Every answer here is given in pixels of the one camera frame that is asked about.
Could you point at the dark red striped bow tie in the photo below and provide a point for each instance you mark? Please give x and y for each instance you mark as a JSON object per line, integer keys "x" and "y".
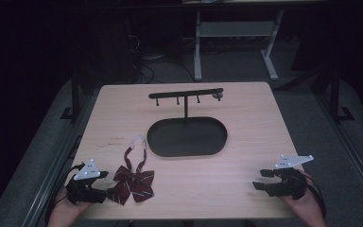
{"x": 134, "y": 184}

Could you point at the black metal stand post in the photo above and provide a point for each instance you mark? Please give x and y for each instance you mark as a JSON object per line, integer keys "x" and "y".
{"x": 335, "y": 94}
{"x": 75, "y": 94}

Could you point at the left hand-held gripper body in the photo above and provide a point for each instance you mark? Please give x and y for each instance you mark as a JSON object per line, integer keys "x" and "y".
{"x": 86, "y": 171}

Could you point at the person's right hand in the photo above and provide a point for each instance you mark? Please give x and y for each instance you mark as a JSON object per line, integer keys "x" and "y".
{"x": 308, "y": 213}

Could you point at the white metal desk frame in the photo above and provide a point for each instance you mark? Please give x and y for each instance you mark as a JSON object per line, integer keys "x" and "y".
{"x": 236, "y": 29}

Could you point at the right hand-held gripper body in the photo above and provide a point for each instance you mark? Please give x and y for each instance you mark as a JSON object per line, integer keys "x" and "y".
{"x": 288, "y": 186}

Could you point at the person's left hand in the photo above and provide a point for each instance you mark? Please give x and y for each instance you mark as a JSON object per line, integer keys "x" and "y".
{"x": 61, "y": 213}

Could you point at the black hook stand with tray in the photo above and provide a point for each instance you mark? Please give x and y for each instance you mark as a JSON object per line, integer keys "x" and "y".
{"x": 187, "y": 137}

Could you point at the metal frame rail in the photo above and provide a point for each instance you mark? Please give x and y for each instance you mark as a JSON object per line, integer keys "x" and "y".
{"x": 353, "y": 151}
{"x": 52, "y": 170}

